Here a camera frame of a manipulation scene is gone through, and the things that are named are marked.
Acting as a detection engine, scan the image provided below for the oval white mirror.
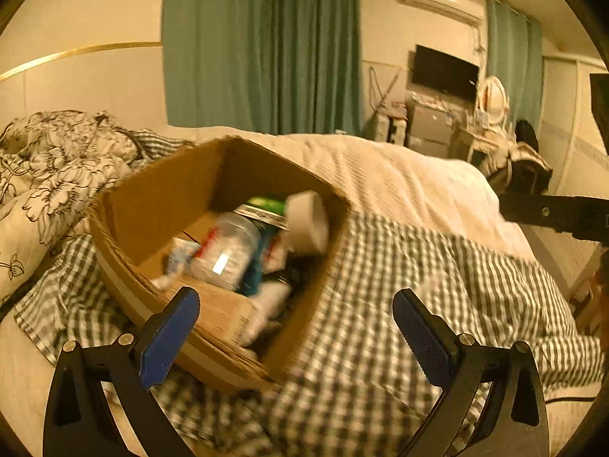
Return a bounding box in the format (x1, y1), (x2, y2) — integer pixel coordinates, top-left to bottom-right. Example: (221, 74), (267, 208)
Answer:
(475, 76), (510, 127)

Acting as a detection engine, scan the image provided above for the floral duvet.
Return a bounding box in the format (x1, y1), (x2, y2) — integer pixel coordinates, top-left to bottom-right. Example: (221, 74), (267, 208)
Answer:
(0, 109), (143, 305)

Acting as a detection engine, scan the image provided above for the white low cabinet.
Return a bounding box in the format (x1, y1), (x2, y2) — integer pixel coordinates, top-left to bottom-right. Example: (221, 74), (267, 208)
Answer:
(373, 113), (408, 144)

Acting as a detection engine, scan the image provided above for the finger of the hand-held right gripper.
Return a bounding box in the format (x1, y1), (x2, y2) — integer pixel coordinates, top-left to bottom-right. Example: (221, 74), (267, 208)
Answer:
(499, 190), (609, 248)

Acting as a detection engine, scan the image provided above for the black television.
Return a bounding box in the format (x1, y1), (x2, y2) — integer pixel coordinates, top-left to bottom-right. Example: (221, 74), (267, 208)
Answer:
(411, 44), (480, 102)

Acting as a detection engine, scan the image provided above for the wide green curtain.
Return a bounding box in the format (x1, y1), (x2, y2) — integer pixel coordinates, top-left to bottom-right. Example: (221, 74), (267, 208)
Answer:
(162, 0), (365, 136)

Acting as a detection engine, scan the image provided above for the white blanket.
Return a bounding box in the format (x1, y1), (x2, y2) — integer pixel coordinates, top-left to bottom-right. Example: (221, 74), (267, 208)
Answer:
(143, 124), (536, 262)

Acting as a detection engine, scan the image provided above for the black chair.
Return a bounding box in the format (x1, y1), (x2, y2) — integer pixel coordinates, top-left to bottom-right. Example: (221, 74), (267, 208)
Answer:
(480, 119), (555, 196)

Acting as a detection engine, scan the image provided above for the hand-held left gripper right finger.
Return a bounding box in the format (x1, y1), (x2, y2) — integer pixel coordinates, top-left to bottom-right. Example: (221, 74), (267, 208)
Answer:
(392, 289), (552, 457)

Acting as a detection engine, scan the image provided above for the white dressing table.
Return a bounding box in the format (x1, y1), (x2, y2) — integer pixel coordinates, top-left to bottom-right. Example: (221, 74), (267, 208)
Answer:
(452, 121), (512, 165)

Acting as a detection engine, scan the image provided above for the clear plastic jar red label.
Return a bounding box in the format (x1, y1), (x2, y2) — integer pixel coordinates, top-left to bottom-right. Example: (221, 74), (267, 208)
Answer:
(188, 210), (262, 292)

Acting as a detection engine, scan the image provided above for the grey checked cloth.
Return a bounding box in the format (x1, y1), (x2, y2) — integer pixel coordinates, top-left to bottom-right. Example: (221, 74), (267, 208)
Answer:
(14, 133), (605, 457)

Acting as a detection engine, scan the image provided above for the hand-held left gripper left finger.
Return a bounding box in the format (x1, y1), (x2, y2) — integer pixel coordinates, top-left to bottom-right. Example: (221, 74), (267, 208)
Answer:
(44, 287), (201, 457)

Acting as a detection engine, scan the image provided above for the brown cardboard box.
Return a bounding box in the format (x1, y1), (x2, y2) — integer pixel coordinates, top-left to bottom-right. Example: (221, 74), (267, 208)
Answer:
(87, 136), (353, 393)

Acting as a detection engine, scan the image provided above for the white tube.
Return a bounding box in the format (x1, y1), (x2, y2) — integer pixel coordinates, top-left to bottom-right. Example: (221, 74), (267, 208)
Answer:
(235, 281), (292, 348)

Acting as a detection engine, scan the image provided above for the green and white packet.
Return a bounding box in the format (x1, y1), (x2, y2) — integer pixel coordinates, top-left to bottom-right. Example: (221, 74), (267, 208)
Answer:
(240, 195), (289, 227)

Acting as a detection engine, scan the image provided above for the small tan carton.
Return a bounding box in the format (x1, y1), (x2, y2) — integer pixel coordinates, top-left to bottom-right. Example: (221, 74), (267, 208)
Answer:
(183, 278), (260, 344)

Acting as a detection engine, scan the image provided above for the grey cabinet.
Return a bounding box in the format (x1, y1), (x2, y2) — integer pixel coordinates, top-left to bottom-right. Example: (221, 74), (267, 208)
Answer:
(407, 100), (460, 158)

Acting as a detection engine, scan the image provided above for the white air conditioner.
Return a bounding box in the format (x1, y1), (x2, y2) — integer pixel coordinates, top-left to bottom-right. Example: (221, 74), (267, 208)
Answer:
(404, 0), (483, 22)

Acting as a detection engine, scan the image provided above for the narrow green curtain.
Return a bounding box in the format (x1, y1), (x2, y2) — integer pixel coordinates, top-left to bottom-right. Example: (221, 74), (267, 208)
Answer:
(485, 0), (544, 129)

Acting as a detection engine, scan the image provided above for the white tissue pack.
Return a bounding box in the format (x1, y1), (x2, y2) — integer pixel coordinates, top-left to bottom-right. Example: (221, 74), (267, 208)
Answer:
(152, 237), (203, 291)

